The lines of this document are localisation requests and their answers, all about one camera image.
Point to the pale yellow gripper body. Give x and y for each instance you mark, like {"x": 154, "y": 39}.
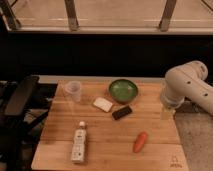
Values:
{"x": 167, "y": 113}

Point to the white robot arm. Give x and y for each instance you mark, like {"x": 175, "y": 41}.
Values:
{"x": 187, "y": 81}

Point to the black rectangular block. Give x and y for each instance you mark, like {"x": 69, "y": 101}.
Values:
{"x": 121, "y": 112}

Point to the green bowl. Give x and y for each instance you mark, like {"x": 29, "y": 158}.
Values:
{"x": 123, "y": 90}

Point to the white sponge block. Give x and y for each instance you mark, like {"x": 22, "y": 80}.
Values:
{"x": 103, "y": 104}

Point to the clear plastic cup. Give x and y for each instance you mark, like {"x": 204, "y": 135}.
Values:
{"x": 73, "y": 88}

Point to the white labelled bottle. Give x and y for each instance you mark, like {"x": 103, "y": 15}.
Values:
{"x": 79, "y": 143}

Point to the black office chair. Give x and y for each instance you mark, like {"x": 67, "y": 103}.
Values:
{"x": 14, "y": 130}

